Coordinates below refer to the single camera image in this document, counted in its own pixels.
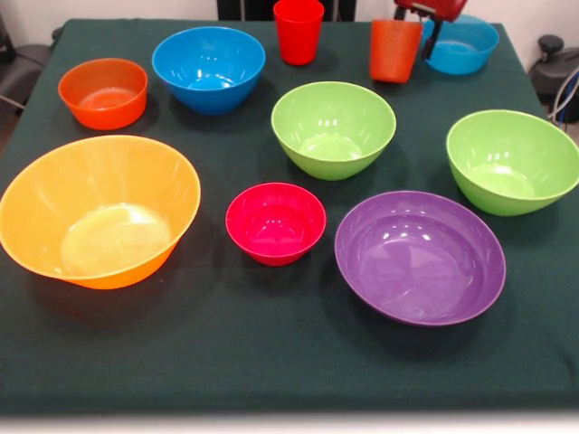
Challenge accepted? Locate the dark green table cloth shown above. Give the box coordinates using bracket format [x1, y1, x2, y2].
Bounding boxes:
[0, 17, 579, 415]

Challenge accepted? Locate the orange cup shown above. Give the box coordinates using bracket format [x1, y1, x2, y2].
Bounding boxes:
[369, 16, 422, 84]

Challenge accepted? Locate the small orange bowl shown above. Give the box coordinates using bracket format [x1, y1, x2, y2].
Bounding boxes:
[57, 57, 149, 131]

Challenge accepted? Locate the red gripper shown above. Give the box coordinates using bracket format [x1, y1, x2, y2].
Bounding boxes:
[393, 0, 470, 61]

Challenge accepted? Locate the red cup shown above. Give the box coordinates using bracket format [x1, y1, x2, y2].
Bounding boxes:
[272, 0, 326, 67]

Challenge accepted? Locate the purple bowl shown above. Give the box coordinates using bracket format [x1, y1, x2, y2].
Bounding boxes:
[334, 190, 507, 327]

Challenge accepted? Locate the large yellow-orange bowl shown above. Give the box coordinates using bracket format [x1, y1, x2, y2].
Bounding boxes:
[0, 134, 203, 290]

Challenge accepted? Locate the small light blue bowl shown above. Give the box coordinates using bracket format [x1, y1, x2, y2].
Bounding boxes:
[422, 13, 500, 76]

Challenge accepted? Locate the small pink-red bowl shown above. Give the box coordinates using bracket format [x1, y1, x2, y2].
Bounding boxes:
[224, 182, 327, 268]

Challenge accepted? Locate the tangle of cables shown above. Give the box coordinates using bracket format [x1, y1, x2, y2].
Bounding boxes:
[547, 67, 579, 126]

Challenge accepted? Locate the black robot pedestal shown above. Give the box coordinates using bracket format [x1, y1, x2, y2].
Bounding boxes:
[216, 0, 358, 22]

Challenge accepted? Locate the green bowl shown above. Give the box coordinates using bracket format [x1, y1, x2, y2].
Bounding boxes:
[271, 80, 397, 182]
[445, 109, 579, 217]

